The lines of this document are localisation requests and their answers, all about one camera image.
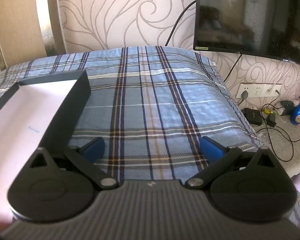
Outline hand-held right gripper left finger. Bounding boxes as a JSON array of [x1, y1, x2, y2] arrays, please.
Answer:
[[29, 137, 120, 190]]

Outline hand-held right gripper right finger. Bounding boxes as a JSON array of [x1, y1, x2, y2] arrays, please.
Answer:
[[184, 136, 278, 190]]

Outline dark box with white inside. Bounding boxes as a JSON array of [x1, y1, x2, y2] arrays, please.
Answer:
[[0, 70, 92, 224]]

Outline black power adapter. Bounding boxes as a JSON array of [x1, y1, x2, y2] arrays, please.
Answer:
[[265, 114, 278, 128], [241, 107, 263, 126]]

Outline grey plug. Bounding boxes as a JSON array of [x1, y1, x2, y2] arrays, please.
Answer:
[[240, 90, 249, 106]]

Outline blue plaid blanket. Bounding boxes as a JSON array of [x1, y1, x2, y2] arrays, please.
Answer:
[[0, 45, 263, 183]]

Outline dark charger block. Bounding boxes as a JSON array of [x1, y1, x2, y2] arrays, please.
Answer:
[[280, 100, 294, 115]]

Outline black television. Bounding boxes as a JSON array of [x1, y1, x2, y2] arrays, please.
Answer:
[[193, 0, 300, 67]]

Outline white wall socket plate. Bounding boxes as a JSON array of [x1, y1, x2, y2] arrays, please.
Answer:
[[236, 82, 283, 99]]

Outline thin black cable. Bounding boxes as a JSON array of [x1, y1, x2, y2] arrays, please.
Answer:
[[255, 97, 300, 163]]

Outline black cable under television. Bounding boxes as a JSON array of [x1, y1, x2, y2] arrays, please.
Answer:
[[224, 54, 242, 83]]

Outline white cable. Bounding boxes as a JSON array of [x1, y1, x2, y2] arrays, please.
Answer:
[[269, 61, 287, 93]]

